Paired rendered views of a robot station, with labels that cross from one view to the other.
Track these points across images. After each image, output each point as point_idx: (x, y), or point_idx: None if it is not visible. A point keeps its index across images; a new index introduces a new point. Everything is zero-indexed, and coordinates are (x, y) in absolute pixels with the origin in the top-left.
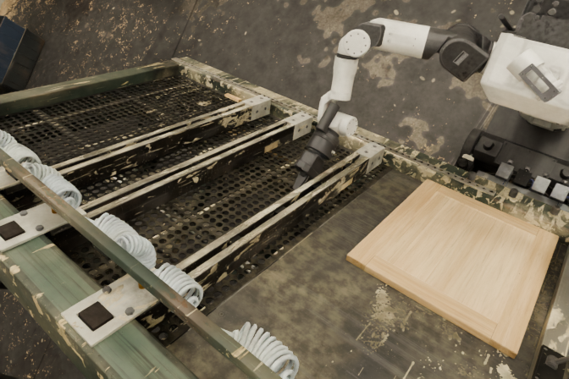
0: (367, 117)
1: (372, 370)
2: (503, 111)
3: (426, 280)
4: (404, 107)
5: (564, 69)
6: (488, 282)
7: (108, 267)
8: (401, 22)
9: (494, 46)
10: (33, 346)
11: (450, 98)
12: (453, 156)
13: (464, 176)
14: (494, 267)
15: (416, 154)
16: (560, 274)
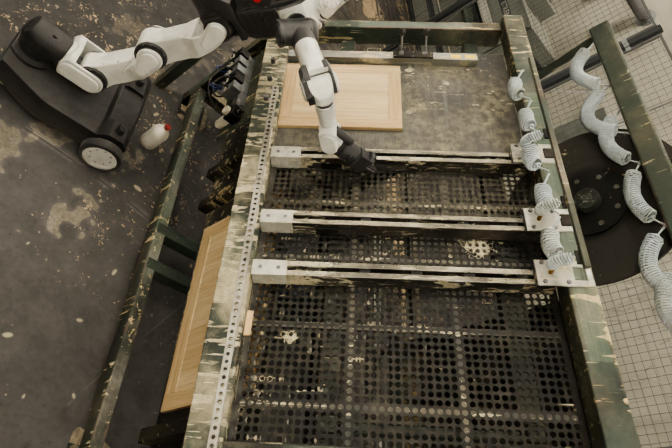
0: (46, 281)
1: (452, 100)
2: (72, 112)
3: (386, 98)
4: (31, 230)
5: None
6: (361, 80)
7: (515, 205)
8: (312, 50)
9: (301, 13)
10: None
11: (19, 174)
12: (97, 181)
13: (264, 103)
14: (347, 80)
15: (255, 133)
16: None
